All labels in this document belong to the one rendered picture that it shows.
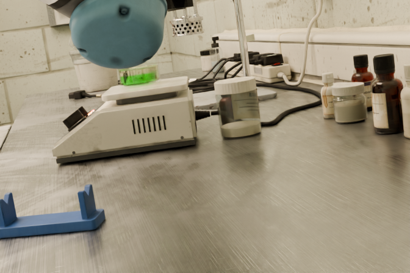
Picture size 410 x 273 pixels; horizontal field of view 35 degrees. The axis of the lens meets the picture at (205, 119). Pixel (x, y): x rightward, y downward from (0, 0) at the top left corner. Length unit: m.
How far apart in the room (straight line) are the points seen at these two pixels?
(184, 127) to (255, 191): 0.27
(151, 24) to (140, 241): 0.18
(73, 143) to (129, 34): 0.41
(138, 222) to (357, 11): 0.78
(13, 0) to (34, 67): 0.34
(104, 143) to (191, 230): 0.37
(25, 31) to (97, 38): 2.79
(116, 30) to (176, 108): 0.38
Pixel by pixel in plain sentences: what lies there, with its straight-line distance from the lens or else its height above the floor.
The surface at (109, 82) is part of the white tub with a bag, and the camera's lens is 1.90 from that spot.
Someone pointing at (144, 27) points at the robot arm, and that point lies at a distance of 0.51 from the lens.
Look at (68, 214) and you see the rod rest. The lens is 0.63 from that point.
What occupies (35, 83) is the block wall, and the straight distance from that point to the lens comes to 3.31.
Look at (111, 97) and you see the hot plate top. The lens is 0.89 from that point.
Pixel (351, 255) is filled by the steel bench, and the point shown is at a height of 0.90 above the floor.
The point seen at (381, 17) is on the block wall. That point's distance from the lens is 1.19.
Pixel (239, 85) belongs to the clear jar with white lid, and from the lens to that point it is 0.89.
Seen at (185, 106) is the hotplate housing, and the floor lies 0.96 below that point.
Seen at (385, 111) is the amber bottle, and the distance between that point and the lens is 0.83.
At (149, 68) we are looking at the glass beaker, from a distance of 0.93.
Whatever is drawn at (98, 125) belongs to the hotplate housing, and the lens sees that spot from 0.90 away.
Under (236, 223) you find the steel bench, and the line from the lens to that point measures 0.56.
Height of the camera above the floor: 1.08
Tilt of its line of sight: 9 degrees down
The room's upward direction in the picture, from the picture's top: 8 degrees counter-clockwise
